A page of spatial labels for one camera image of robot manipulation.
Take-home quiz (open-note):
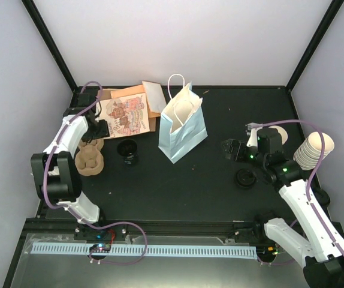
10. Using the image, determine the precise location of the light blue paper bag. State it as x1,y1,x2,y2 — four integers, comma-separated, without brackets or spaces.
158,80,208,164

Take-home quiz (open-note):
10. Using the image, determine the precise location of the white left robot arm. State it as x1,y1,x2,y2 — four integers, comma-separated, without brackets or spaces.
31,92,110,239

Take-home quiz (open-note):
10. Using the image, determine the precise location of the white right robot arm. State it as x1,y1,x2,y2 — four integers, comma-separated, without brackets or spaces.
221,123,344,287

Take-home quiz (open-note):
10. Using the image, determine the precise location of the black coffee cup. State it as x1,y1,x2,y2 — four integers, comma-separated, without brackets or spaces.
116,139,138,166

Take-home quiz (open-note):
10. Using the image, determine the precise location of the black cup lid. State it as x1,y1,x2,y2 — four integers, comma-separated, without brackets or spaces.
234,169,257,189

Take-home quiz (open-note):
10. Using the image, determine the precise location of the brown pulp cup carrier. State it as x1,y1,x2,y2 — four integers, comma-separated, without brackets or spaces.
75,139,104,176

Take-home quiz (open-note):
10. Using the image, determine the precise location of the illustrated greeting card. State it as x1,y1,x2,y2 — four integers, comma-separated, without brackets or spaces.
98,93,150,139

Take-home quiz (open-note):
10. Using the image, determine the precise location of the brown cardboard sleeve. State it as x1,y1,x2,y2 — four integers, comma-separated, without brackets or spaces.
100,88,115,100

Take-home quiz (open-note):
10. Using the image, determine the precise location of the single white paper cup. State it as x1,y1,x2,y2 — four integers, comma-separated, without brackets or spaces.
270,125,288,145

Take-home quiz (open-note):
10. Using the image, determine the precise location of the white plastic cutlery pile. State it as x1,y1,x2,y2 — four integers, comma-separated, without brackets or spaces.
48,166,59,176

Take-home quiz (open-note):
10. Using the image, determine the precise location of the stack of white paper cups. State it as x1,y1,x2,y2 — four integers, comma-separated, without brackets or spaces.
293,132,335,171

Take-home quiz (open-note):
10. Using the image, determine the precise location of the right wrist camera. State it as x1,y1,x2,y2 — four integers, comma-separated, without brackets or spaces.
246,122,262,148

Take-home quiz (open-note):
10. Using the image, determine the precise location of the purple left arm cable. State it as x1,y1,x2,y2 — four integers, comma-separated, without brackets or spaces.
42,80,148,266

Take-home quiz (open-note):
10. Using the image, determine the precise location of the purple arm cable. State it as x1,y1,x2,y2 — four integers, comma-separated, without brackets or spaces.
245,119,344,286
42,80,148,266

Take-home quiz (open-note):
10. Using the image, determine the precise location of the light blue cable duct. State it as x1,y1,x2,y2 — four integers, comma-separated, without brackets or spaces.
31,242,258,260

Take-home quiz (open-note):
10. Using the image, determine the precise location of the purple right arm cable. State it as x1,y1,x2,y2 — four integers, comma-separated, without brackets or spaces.
245,119,344,286

